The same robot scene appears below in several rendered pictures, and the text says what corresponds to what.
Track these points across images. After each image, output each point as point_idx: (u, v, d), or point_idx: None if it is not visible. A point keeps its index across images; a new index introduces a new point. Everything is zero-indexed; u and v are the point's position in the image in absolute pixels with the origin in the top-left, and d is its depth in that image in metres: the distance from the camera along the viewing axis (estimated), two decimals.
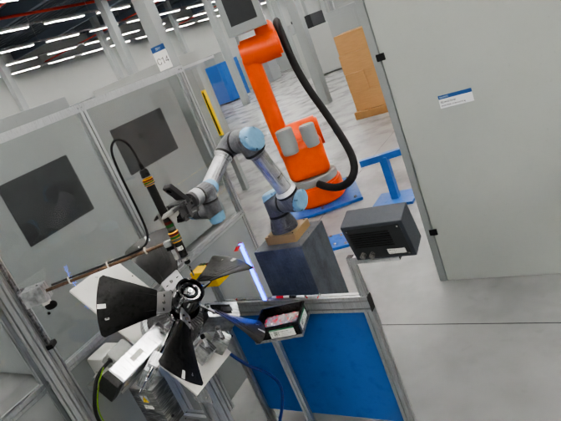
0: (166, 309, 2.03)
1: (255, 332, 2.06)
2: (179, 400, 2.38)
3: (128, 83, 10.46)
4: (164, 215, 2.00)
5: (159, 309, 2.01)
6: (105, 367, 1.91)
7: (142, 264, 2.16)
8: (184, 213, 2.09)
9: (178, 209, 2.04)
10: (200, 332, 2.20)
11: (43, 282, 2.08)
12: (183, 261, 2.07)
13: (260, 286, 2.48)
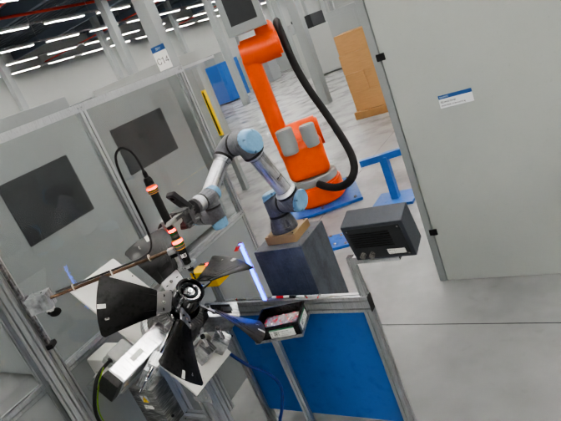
0: (166, 309, 2.03)
1: (255, 332, 2.06)
2: (179, 400, 2.38)
3: (128, 83, 10.46)
4: (168, 223, 2.01)
5: (159, 309, 2.01)
6: (105, 367, 1.91)
7: (142, 264, 2.16)
8: (187, 220, 2.10)
9: (181, 216, 2.05)
10: (200, 332, 2.20)
11: (48, 290, 2.09)
12: (186, 268, 2.08)
13: (260, 286, 2.48)
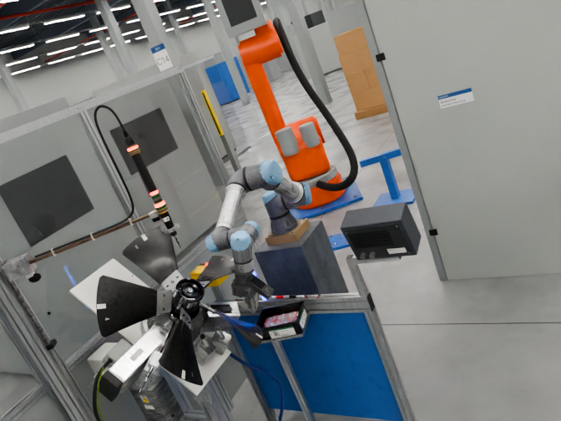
0: (169, 289, 2.10)
1: (175, 362, 1.82)
2: (179, 400, 2.38)
3: (128, 83, 10.46)
4: (255, 309, 2.07)
5: (165, 282, 2.11)
6: (105, 367, 1.91)
7: (208, 266, 2.30)
8: None
9: (257, 293, 2.06)
10: (200, 332, 2.20)
11: (27, 255, 2.04)
12: (169, 232, 2.03)
13: None
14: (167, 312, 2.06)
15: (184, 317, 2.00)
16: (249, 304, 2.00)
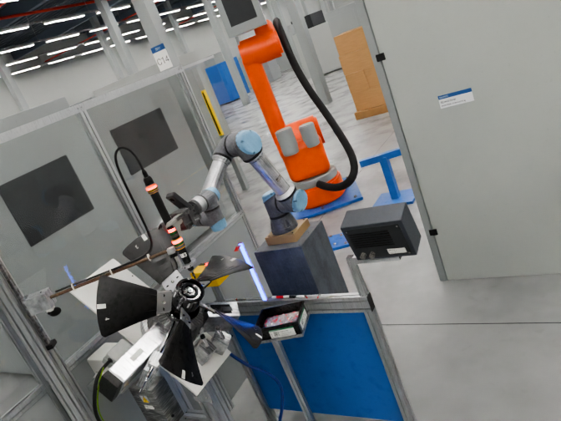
0: (169, 289, 2.10)
1: (175, 362, 1.82)
2: (179, 400, 2.38)
3: (128, 83, 10.46)
4: (169, 224, 2.01)
5: (165, 282, 2.11)
6: (105, 367, 1.91)
7: (208, 266, 2.30)
8: (187, 220, 2.11)
9: (181, 217, 2.05)
10: (200, 332, 2.20)
11: (48, 290, 2.09)
12: (186, 267, 2.08)
13: (260, 286, 2.48)
14: (167, 312, 2.06)
15: (184, 317, 2.00)
16: None
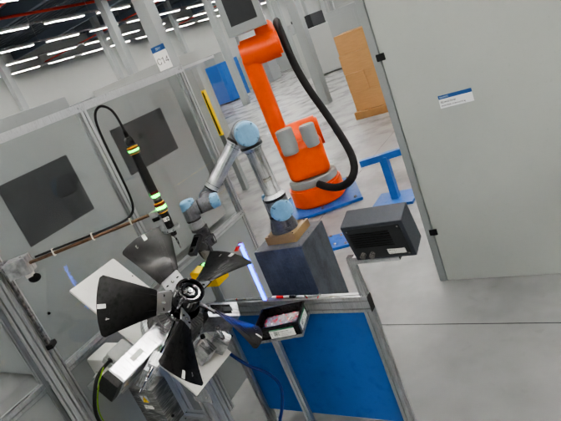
0: (169, 289, 2.10)
1: (175, 362, 1.82)
2: (179, 400, 2.38)
3: (128, 83, 10.46)
4: None
5: (165, 282, 2.11)
6: (105, 367, 1.91)
7: (206, 264, 2.29)
8: (210, 241, 2.58)
9: None
10: (200, 332, 2.20)
11: (27, 255, 2.04)
12: (169, 232, 2.03)
13: (260, 286, 2.48)
14: (167, 312, 2.06)
15: (184, 317, 2.00)
16: (199, 254, 2.59)
